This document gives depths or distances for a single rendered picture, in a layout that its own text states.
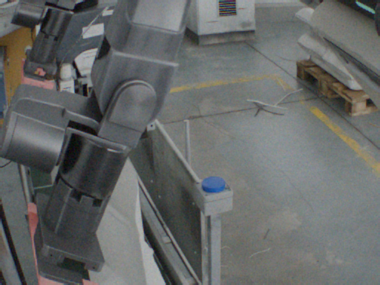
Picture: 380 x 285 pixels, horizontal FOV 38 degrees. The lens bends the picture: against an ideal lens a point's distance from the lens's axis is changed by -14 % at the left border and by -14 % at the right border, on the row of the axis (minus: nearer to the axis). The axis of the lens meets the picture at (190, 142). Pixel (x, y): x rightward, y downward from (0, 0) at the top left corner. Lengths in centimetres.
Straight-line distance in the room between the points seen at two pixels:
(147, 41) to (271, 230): 243
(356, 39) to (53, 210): 62
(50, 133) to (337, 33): 64
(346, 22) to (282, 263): 178
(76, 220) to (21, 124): 11
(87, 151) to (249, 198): 262
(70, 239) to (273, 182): 274
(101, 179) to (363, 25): 61
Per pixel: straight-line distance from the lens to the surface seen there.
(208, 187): 158
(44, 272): 53
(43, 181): 264
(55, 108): 51
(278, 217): 297
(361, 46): 96
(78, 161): 53
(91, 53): 437
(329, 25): 106
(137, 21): 48
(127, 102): 48
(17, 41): 144
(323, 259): 269
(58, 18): 108
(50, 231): 56
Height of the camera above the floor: 167
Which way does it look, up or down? 27 degrees down
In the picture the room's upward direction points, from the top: 2 degrees counter-clockwise
